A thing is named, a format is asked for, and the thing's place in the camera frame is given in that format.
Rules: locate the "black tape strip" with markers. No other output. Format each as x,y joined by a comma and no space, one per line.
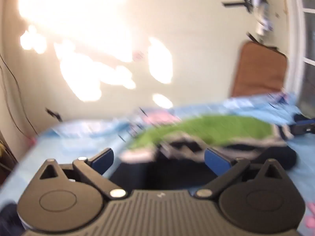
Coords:
233,4
252,37
53,114

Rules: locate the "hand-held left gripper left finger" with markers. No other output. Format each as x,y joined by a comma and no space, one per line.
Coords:
103,162

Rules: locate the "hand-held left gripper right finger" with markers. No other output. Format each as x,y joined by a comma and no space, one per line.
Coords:
216,158

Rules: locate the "white window frame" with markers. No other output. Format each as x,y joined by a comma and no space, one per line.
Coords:
295,41

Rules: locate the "light blue printed blanket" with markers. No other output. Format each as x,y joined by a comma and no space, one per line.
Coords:
73,137

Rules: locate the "brown seat cushion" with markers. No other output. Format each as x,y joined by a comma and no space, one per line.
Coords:
258,71

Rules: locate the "navy green white striped sweater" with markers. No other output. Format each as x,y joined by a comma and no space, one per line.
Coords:
209,127

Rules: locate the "dark cloth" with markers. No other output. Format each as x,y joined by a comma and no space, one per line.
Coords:
9,221

